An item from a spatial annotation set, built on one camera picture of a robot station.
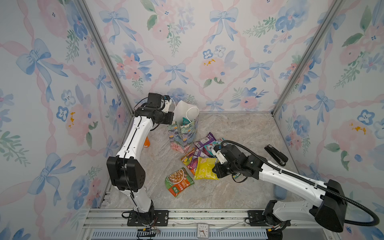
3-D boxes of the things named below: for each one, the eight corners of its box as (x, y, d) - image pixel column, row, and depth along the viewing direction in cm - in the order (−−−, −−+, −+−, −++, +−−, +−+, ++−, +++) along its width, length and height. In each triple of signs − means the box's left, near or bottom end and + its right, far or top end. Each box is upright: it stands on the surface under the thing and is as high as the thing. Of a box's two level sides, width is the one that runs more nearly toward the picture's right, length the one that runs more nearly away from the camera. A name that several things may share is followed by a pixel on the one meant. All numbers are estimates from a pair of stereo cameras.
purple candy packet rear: (198, 148, 101) (198, 146, 99) (193, 142, 104) (193, 139, 102) (215, 140, 105) (215, 138, 103) (210, 134, 108) (210, 132, 106)
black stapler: (281, 167, 94) (285, 163, 89) (262, 151, 101) (265, 146, 97) (286, 162, 96) (290, 158, 91) (266, 147, 103) (270, 142, 99)
